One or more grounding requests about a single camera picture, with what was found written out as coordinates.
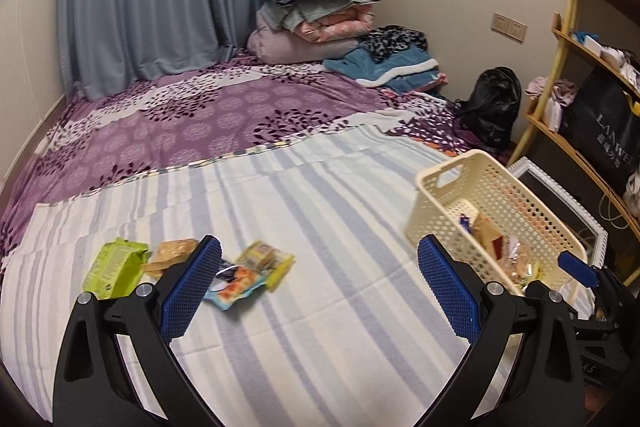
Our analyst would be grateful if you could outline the large green seaweed snack bag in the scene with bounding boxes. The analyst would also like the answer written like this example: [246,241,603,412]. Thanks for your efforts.
[82,237,150,300]

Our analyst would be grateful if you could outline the tan pastry snack bag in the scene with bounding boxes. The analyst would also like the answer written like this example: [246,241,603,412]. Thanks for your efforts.
[141,239,198,279]

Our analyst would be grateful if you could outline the light blue snack bag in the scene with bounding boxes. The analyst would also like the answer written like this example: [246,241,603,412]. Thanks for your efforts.
[204,260,266,311]

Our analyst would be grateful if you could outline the small clear yellow cake packet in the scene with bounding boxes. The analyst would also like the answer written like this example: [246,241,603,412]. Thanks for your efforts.
[235,241,295,291]

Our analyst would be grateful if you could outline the clear bag of crackers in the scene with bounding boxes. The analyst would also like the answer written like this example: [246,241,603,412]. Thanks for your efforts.
[499,235,540,291]

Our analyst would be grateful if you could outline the tan waffle snack bag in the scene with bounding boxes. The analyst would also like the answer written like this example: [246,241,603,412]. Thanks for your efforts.
[472,213,504,260]

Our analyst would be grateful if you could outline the blue soda cracker pack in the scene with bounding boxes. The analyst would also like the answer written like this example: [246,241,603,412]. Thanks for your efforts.
[459,215,474,234]

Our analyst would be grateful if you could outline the white plastic bags on shelf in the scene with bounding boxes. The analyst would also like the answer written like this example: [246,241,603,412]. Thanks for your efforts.
[623,170,640,216]

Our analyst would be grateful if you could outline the cream perforated plastic basket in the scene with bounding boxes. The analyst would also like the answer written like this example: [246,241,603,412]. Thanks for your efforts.
[404,150,587,305]

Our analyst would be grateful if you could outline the black LANWEI shopping bag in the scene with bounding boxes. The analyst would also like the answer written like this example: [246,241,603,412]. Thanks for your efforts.
[560,68,639,193]

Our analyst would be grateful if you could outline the wooden bamboo shelf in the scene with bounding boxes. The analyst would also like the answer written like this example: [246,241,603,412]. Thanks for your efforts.
[506,0,640,287]

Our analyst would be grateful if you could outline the striped white blue blanket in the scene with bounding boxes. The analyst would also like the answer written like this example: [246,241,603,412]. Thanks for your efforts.
[1,126,468,426]

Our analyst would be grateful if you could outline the pink cloth on shelf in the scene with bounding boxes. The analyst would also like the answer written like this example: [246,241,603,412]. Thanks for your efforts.
[525,77,577,133]

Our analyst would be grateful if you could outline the black plastic bag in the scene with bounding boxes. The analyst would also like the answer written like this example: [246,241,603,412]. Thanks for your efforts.
[454,66,522,155]

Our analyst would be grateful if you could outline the purple floral bed sheet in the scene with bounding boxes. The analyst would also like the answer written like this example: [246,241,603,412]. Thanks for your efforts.
[1,53,470,256]

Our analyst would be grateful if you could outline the blue folded clothes pile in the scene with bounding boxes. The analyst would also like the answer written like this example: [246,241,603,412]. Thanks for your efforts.
[322,25,448,94]

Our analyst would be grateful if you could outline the white wardrobe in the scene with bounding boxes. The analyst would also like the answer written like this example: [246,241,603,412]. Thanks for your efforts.
[1,0,63,182]

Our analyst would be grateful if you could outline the stack of folded quilts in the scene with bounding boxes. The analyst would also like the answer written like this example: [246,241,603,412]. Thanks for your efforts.
[247,0,380,65]

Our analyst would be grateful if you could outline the wall socket plate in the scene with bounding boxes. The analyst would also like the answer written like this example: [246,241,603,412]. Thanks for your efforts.
[490,13,527,43]

